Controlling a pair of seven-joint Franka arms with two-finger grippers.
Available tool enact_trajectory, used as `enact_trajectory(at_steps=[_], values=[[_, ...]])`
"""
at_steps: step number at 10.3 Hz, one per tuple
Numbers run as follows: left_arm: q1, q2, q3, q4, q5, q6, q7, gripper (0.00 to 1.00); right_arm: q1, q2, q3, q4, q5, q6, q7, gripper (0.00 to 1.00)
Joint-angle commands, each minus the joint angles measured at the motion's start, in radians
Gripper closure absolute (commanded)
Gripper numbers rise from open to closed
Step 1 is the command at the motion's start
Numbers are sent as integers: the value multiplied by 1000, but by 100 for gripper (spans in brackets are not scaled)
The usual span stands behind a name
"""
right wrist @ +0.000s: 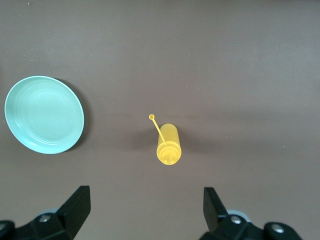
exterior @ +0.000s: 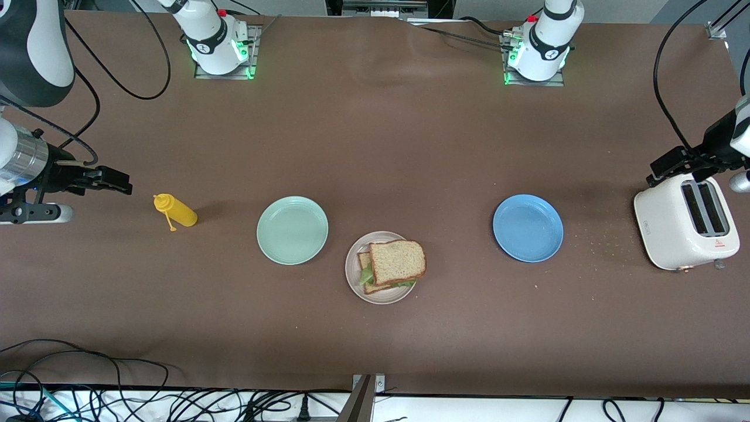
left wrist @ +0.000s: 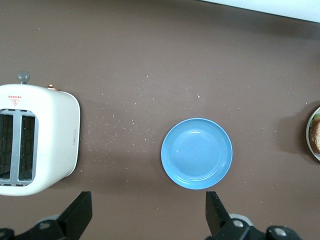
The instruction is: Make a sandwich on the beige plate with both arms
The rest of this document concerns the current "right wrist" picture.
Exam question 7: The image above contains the yellow mustard squeeze bottle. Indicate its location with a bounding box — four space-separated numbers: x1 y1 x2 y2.
148 113 182 166

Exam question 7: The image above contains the mint green plate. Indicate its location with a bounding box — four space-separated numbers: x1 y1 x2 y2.
4 75 86 155

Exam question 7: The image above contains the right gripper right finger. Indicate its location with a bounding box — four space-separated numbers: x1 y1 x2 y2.
198 186 305 240

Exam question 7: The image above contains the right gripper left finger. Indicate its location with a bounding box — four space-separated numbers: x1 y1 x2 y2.
0 184 91 240

